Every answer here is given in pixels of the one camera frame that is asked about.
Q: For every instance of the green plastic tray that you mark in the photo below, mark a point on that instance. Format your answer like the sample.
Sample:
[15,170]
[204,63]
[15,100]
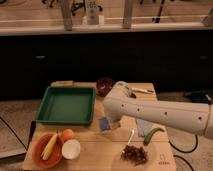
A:
[67,105]

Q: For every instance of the green chili pepper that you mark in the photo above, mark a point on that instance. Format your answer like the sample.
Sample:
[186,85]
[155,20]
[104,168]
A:
[149,136]

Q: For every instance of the yellow corn cob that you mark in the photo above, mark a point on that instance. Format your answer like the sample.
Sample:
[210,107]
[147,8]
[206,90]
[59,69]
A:
[49,147]

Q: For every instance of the orange fruit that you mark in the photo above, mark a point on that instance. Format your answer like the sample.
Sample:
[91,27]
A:
[67,134]

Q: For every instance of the blue sponge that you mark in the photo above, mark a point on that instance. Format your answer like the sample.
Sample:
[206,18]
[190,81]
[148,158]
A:
[104,124]

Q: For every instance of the metal spoon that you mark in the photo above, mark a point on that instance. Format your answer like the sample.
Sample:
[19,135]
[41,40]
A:
[129,140]

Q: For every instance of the dark red bowl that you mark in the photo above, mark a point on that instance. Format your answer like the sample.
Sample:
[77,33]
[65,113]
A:
[104,85]

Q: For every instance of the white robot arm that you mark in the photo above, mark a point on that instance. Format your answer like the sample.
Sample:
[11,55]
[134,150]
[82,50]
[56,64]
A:
[196,118]

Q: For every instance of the black device on floor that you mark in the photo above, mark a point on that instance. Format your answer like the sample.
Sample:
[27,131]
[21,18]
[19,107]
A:
[198,97]

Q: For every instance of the pile of dried red bits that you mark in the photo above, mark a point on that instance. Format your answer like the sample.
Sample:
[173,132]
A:
[136,155]

